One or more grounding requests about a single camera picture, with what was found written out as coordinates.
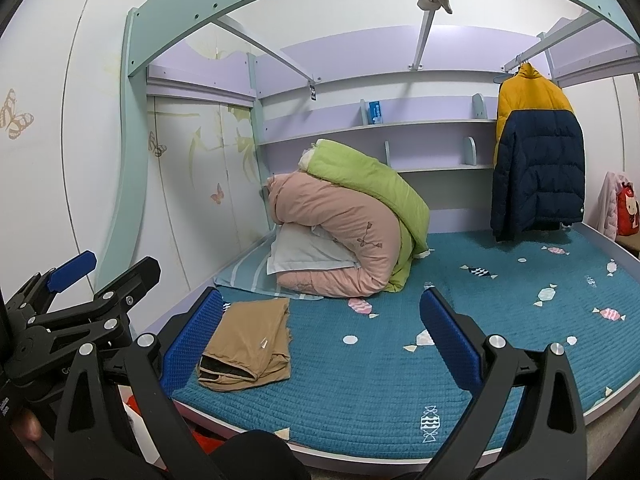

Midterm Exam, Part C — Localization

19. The small blue box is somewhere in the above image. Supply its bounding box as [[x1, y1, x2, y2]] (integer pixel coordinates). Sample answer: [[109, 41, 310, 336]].
[[369, 101, 383, 125]]

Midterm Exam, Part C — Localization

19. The mint green bunk bed frame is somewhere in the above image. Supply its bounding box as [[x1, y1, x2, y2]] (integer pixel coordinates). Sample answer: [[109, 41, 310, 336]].
[[94, 0, 640, 291]]

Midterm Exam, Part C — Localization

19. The tan brown jacket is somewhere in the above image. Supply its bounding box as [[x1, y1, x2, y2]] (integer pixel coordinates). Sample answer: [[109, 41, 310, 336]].
[[198, 298, 292, 392]]

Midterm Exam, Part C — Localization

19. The navy and yellow puffer jacket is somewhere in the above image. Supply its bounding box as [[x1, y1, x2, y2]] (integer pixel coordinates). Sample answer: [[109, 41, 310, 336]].
[[490, 62, 586, 242]]

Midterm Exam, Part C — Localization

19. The teal candy-pattern bed cover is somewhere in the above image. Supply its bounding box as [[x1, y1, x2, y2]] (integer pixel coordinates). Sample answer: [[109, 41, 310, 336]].
[[172, 229, 639, 460]]

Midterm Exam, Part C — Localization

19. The pink hanging garment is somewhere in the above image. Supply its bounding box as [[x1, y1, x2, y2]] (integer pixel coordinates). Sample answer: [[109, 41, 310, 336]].
[[596, 171, 630, 240]]

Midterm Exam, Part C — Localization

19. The light grey pillow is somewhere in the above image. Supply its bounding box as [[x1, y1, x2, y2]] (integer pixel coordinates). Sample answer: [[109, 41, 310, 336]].
[[267, 223, 360, 275]]

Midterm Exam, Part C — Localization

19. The green quilt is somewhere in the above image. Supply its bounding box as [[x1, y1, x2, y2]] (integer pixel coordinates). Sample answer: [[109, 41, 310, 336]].
[[298, 139, 430, 292]]

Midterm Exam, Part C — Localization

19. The red and white object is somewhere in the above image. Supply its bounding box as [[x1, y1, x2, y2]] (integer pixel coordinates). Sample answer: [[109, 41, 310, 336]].
[[122, 392, 224, 464]]

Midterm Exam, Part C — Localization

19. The striped teal pillow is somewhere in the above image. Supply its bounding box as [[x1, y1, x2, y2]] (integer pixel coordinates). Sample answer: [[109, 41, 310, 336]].
[[213, 235, 322, 301]]

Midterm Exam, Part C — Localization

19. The lilac wall shelf unit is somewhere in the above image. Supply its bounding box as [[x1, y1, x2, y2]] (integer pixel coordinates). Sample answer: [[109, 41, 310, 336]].
[[146, 22, 639, 244]]

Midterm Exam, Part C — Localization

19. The red cartoon backpack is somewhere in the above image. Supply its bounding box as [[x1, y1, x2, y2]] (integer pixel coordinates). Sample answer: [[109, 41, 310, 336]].
[[616, 182, 639, 236]]

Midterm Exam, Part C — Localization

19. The person's left hand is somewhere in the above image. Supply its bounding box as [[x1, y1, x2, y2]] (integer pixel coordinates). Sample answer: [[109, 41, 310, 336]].
[[12, 411, 53, 479]]

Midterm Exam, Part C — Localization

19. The pink quilt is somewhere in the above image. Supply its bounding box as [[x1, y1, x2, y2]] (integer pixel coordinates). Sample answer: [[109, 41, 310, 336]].
[[266, 171, 401, 298]]

